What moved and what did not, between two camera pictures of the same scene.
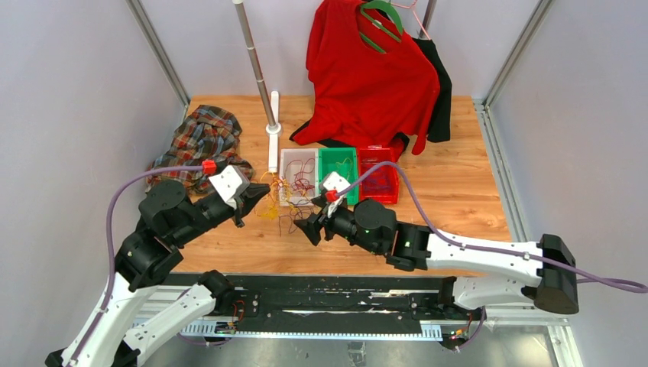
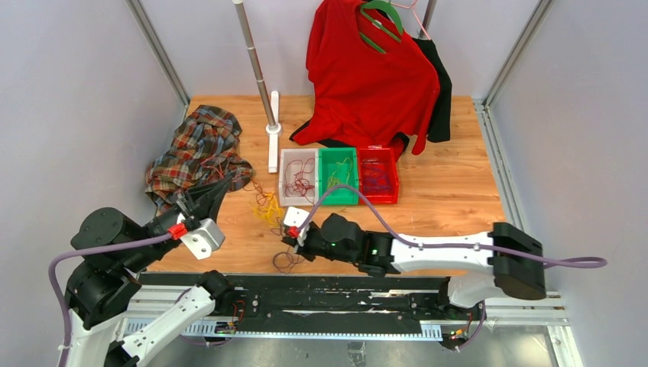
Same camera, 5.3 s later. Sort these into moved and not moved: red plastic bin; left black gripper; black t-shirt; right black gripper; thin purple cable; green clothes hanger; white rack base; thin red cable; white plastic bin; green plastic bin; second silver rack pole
Moved: right black gripper; left black gripper; thin purple cable
Not moved: white rack base; green clothes hanger; black t-shirt; second silver rack pole; red plastic bin; thin red cable; green plastic bin; white plastic bin
